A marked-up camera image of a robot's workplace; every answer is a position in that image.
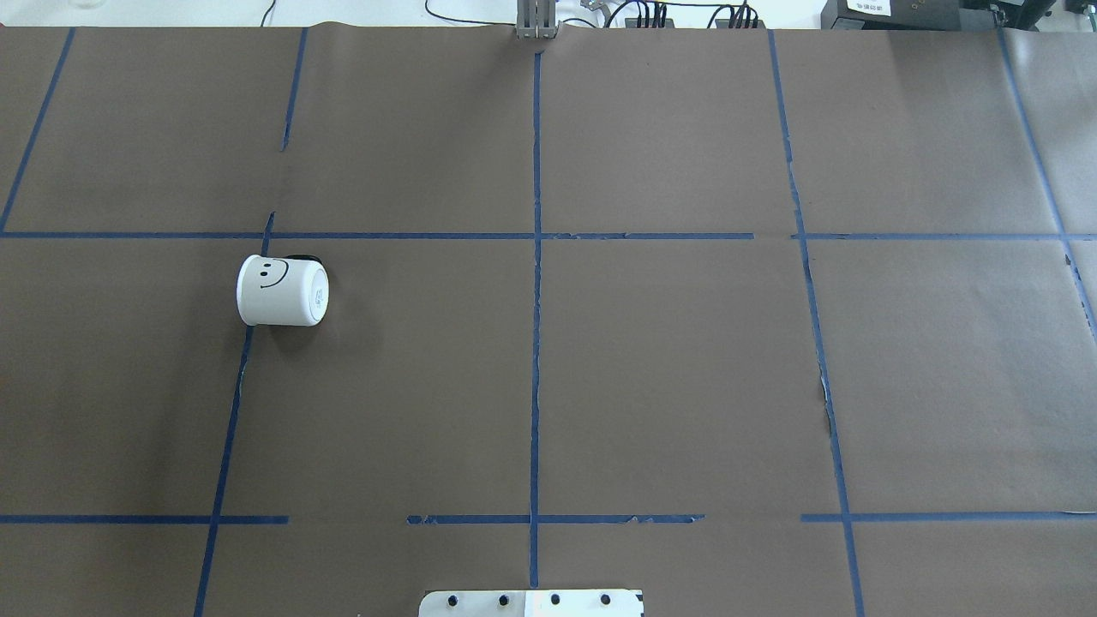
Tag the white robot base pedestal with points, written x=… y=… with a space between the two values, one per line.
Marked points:
x=560 y=602

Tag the silver aluminium camera post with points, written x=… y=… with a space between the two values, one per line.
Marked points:
x=536 y=19

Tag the white smiley face mug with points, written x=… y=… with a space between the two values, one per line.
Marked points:
x=282 y=291

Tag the brown paper table cover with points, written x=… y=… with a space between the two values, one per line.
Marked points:
x=774 y=323

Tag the black box with label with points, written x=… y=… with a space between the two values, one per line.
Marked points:
x=891 y=15

